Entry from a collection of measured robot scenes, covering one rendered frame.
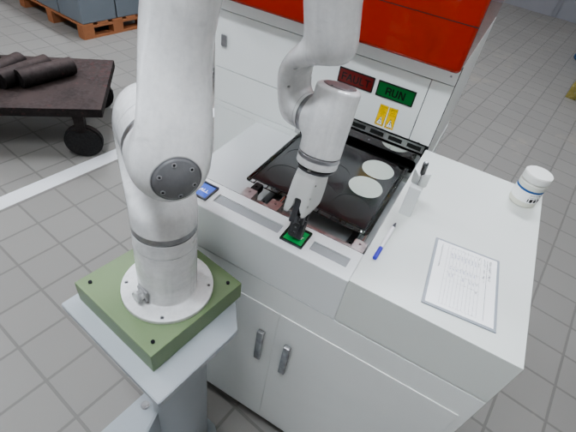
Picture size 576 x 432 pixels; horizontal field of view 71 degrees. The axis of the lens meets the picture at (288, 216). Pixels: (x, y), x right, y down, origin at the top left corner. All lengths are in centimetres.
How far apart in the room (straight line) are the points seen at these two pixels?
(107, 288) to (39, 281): 126
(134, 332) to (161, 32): 55
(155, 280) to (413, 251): 56
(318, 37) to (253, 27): 81
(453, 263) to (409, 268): 11
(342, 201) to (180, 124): 66
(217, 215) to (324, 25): 49
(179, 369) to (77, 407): 96
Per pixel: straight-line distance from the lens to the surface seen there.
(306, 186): 78
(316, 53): 68
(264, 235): 90
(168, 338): 85
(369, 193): 119
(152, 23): 57
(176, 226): 71
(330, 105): 73
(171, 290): 83
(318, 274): 88
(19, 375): 193
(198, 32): 56
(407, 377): 102
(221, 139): 172
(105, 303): 91
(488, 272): 101
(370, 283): 86
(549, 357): 236
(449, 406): 105
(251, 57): 149
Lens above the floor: 160
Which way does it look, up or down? 42 degrees down
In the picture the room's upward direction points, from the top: 10 degrees clockwise
